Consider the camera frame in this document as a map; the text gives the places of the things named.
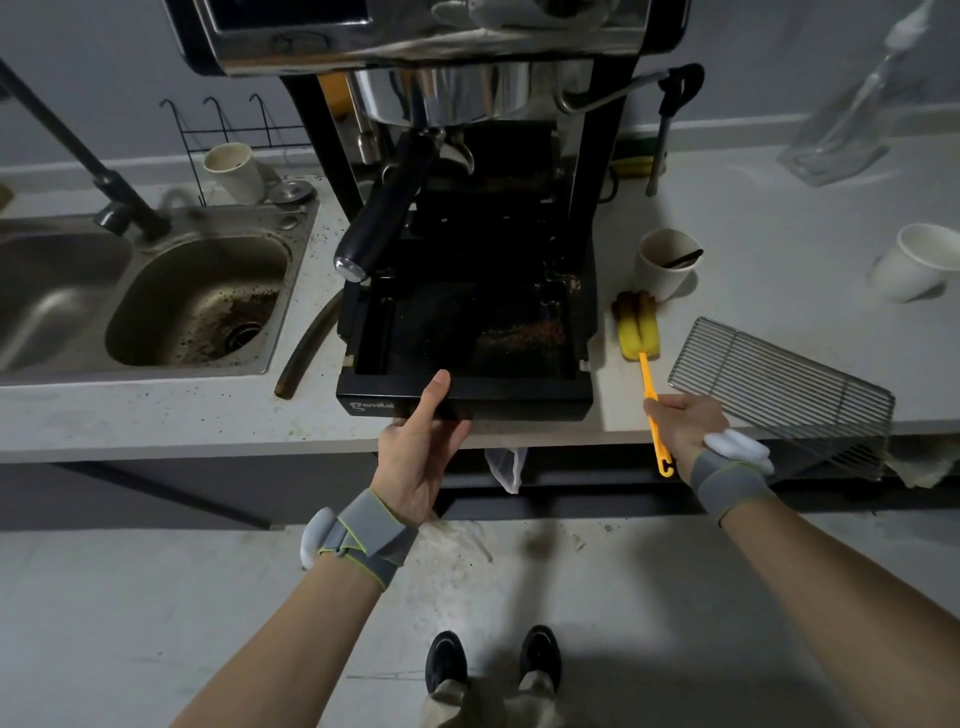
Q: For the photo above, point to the steel steam wand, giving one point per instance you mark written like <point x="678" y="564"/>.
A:
<point x="667" y="90"/>

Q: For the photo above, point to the white paper cup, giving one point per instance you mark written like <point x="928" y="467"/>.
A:
<point x="656" y="277"/>
<point x="236" y="176"/>
<point x="911" y="262"/>

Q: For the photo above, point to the yellow green sponge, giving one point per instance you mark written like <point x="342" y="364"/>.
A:
<point x="634" y="161"/>

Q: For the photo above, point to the yellow sponge brush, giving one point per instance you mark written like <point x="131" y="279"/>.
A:
<point x="637" y="326"/>

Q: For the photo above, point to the beige trousers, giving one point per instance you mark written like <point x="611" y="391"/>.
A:
<point x="487" y="705"/>

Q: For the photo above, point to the person's right forearm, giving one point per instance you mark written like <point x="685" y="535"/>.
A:
<point x="840" y="600"/>

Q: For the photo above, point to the person's right hand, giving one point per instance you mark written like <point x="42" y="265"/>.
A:
<point x="694" y="424"/>

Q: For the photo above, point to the black shoe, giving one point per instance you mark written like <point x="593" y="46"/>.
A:
<point x="541" y="652"/>
<point x="446" y="660"/>

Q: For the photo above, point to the dark stir stick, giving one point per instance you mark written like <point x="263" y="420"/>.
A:
<point x="684" y="259"/>

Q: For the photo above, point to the black and steel espresso machine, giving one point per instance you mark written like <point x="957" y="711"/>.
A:
<point x="450" y="37"/>

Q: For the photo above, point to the round metal sink plug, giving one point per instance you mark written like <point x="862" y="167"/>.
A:
<point x="291" y="191"/>

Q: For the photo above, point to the black faucet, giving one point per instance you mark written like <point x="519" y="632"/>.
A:
<point x="105" y="180"/>

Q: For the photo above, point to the stainless steel sink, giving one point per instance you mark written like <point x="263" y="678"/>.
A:
<point x="187" y="300"/>

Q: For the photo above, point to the white plastic bag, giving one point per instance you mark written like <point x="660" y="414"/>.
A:
<point x="506" y="469"/>

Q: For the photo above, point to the person's right thumb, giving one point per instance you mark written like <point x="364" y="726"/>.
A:
<point x="660" y="405"/>

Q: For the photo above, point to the person's left hand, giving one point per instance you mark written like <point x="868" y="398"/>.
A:
<point x="409" y="465"/>

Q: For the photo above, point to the person's left forearm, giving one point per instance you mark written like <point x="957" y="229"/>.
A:
<point x="300" y="645"/>

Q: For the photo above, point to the white wrist tracker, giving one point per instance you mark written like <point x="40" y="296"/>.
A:
<point x="315" y="536"/>
<point x="739" y="448"/>

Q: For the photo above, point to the black drip tray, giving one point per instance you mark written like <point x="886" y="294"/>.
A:
<point x="487" y="390"/>

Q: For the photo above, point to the person's left thumb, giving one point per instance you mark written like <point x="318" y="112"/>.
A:
<point x="430" y="401"/>

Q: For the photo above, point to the clear glass bottle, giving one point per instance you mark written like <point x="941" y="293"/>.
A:
<point x="847" y="135"/>

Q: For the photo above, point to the pale crumpled cloth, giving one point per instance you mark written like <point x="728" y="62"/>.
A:
<point x="926" y="465"/>

